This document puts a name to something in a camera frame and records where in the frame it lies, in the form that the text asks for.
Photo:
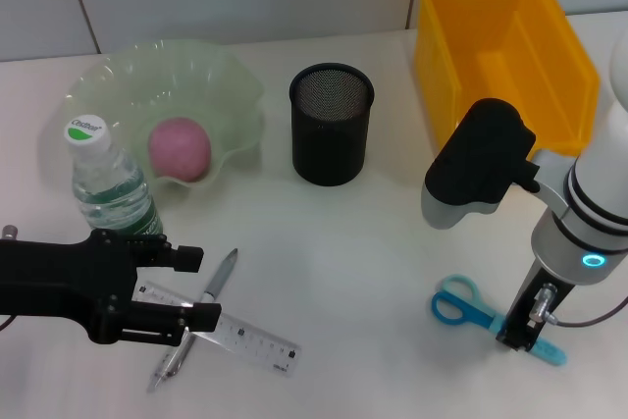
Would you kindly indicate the blue safety scissors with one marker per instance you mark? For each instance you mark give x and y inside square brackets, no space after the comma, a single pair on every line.
[471,311]

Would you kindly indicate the grey pen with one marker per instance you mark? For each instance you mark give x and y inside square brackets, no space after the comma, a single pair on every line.
[221,277]

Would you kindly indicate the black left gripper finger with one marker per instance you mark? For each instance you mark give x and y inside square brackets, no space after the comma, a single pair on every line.
[201,317]
[189,259]

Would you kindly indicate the yellow plastic storage bin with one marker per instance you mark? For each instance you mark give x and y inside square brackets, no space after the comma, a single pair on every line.
[441,21]

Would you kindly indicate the clear water bottle green label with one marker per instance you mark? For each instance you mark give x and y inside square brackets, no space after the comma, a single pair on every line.
[108,183]

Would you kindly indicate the black mesh pen cup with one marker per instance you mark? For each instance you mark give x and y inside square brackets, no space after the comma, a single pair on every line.
[329,139]

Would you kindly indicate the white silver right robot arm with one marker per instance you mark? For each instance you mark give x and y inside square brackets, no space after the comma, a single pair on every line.
[598,183]

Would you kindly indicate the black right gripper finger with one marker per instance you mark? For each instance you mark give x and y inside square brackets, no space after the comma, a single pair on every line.
[515,338]

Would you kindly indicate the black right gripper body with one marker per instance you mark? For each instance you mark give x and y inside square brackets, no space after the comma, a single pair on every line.
[527,306]

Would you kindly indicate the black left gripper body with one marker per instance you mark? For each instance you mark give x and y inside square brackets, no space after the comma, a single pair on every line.
[59,277]

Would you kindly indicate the pink peach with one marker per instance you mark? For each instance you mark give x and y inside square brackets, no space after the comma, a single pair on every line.
[179,149]

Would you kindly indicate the transparent plastic ruler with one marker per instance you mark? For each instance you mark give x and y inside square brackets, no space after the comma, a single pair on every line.
[255,340]

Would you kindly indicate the pale green wavy fruit plate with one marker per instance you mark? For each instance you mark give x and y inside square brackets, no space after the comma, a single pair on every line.
[196,75]

